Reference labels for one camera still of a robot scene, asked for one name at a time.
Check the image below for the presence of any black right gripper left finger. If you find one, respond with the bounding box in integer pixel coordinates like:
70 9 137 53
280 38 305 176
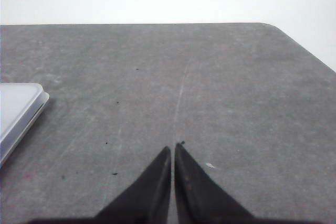
95 146 171 223

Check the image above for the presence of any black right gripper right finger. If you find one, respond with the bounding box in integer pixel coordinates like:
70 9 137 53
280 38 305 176
174 143 256 223

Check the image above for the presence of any silver digital kitchen scale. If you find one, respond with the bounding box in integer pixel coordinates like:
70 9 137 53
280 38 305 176
1 83 50 166

